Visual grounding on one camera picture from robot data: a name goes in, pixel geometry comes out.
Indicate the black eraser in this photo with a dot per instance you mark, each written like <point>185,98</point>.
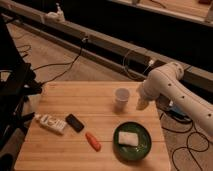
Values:
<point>74,123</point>

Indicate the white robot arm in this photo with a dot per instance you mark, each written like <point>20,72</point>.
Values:
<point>164,80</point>

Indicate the white sponge block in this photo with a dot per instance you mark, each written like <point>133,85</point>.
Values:
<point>128,138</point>

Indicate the metal rail beam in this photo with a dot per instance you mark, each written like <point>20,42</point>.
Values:
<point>193,75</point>

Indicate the blue box on floor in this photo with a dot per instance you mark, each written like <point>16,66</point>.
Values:
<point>175,111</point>

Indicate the white lotion tube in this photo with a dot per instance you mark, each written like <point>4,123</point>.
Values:
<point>50,123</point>

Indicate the white clamp on rail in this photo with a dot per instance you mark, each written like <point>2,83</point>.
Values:
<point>58,15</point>

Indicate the white paper cup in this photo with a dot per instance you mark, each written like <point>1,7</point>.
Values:
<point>121,97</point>

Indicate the black chair frame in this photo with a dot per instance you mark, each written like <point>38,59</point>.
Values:
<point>20,83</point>

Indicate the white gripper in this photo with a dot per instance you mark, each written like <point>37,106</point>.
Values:
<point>142,102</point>

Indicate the green bowl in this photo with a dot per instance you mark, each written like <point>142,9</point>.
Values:
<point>132,153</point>

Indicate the orange carrot toy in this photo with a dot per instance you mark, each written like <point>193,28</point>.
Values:
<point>93,141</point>

